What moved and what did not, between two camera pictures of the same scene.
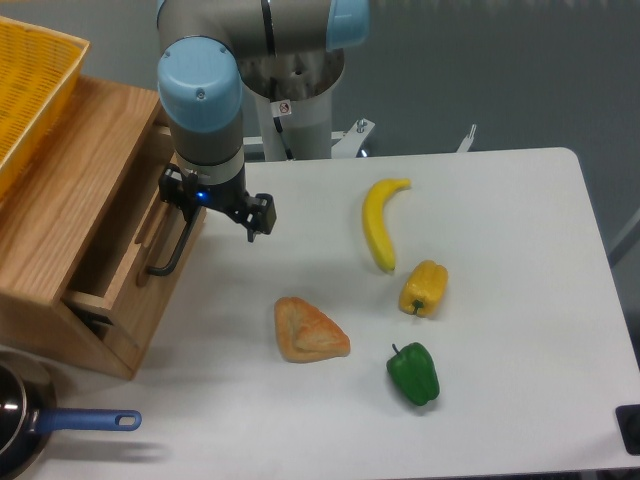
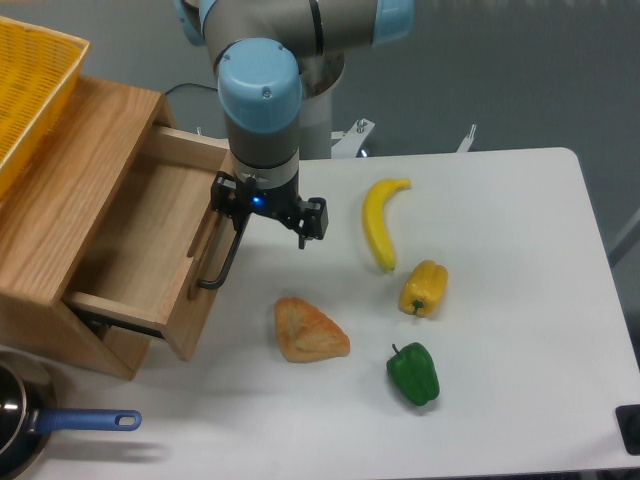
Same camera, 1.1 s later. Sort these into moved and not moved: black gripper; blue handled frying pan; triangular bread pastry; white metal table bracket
Moved: black gripper
Not moved: blue handled frying pan; white metal table bracket; triangular bread pastry
